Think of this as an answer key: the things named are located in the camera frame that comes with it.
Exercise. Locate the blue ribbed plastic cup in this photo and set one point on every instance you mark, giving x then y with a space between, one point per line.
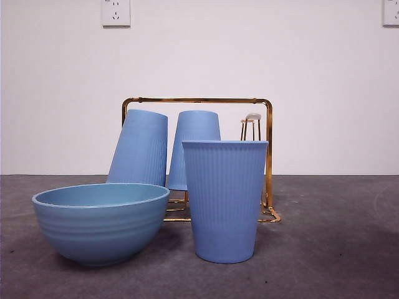
198 126
140 146
224 199

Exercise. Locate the light blue ridged bowl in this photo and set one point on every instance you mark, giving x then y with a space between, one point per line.
99 230

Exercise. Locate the white wall socket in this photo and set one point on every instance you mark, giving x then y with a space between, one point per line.
116 14
391 12

